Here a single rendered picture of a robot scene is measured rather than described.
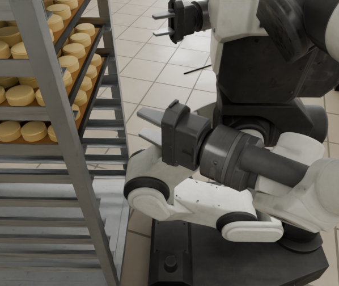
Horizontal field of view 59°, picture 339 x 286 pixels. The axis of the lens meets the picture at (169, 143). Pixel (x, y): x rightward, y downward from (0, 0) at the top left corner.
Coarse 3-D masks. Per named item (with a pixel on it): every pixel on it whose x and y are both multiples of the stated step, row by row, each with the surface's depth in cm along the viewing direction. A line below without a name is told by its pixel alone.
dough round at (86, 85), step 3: (84, 78) 77; (87, 78) 77; (90, 78) 78; (84, 81) 76; (87, 81) 76; (90, 81) 77; (81, 84) 75; (84, 84) 75; (87, 84) 76; (90, 84) 76; (81, 87) 75; (84, 87) 75; (87, 87) 76; (90, 87) 77; (84, 90) 76; (87, 90) 77
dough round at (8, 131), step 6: (0, 126) 63; (6, 126) 63; (12, 126) 63; (18, 126) 63; (0, 132) 62; (6, 132) 62; (12, 132) 62; (18, 132) 63; (0, 138) 62; (6, 138) 62; (12, 138) 62
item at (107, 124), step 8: (88, 120) 108; (96, 120) 108; (104, 120) 108; (112, 120) 108; (120, 120) 108; (88, 128) 108; (96, 128) 108; (104, 128) 108; (112, 128) 108; (120, 128) 108
